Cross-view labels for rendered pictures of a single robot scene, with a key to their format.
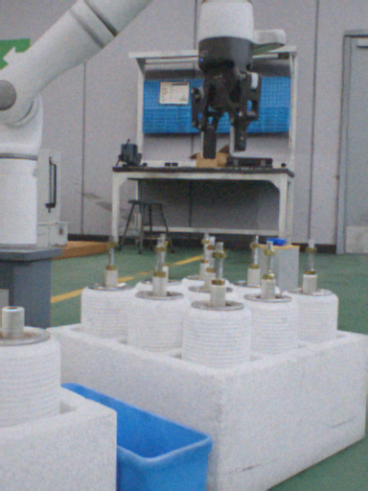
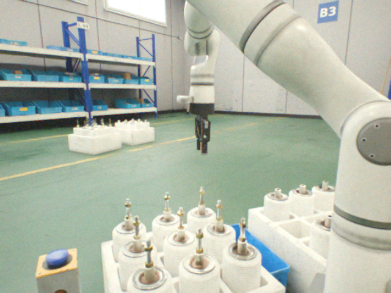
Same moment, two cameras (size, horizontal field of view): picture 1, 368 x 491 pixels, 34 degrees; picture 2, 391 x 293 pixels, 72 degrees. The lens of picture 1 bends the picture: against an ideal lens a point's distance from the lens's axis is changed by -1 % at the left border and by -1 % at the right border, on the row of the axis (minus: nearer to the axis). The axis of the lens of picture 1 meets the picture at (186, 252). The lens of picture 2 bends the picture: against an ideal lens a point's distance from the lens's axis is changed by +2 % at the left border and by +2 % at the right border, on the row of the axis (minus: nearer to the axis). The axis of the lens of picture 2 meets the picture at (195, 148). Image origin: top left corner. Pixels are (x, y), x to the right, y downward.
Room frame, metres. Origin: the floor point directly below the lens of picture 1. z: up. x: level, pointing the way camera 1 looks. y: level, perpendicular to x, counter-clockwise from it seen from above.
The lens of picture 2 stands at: (1.60, 0.24, 0.65)
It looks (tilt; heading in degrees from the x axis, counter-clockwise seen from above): 12 degrees down; 202
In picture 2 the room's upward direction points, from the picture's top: straight up
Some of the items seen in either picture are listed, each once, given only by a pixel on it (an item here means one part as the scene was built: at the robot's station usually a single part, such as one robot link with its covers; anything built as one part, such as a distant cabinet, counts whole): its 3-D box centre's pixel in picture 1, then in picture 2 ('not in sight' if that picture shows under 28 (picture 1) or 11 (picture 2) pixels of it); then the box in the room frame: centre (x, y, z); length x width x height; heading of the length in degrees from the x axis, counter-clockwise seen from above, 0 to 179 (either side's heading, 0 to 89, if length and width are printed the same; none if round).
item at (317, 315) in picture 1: (307, 345); (130, 255); (1.01, -0.21, 0.16); 0.10 x 0.10 x 0.18
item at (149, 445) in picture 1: (103, 458); (248, 260); (0.75, 0.10, 0.06); 0.30 x 0.11 x 0.12; 45
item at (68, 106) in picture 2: not in sight; (68, 106); (-2.26, -3.95, 0.36); 0.50 x 0.38 x 0.21; 76
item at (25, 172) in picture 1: (12, 204); (361, 266); (1.17, 0.34, 0.39); 0.09 x 0.09 x 0.17; 75
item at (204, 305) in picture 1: (218, 306); (201, 212); (0.84, -0.05, 0.25); 0.08 x 0.08 x 0.01
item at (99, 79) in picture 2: not in sight; (90, 78); (-2.75, -3.82, 0.89); 0.50 x 0.38 x 0.21; 74
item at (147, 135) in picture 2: not in sight; (132, 134); (-1.26, -1.80, 0.09); 0.39 x 0.39 x 0.18; 78
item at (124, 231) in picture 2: (309, 292); (129, 227); (1.01, -0.21, 0.25); 0.08 x 0.08 x 0.01
